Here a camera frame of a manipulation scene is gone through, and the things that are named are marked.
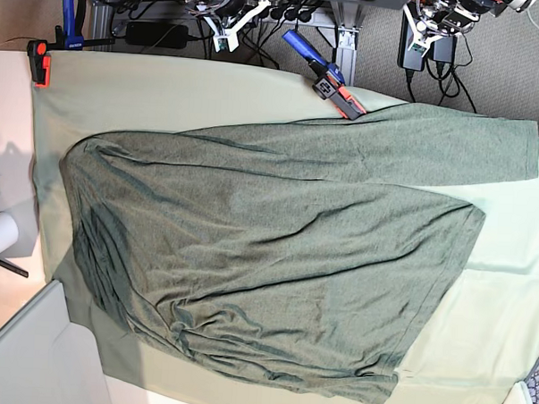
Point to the green T-shirt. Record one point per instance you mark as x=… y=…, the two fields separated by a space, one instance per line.
x=306 y=256

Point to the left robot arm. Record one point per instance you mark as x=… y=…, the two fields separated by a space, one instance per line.
x=432 y=20

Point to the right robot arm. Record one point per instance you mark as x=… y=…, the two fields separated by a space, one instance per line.
x=226 y=18

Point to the blue orange clamp on cloth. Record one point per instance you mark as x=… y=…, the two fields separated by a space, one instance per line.
x=329 y=84

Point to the power strip with plugs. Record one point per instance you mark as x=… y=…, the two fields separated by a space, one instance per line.
x=310 y=16

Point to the black power adapter left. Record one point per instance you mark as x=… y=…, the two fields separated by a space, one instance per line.
x=156 y=34

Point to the black power brick pair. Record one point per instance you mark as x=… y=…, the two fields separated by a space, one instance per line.
x=442 y=51

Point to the blue orange clamp at corner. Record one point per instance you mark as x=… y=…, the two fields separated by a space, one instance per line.
x=68 y=37

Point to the light green table cloth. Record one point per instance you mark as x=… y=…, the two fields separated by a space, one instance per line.
x=482 y=338

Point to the black stick on table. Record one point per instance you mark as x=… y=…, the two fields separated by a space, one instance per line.
x=14 y=268

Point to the aluminium frame leg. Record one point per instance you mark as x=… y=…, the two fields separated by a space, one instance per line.
x=347 y=20

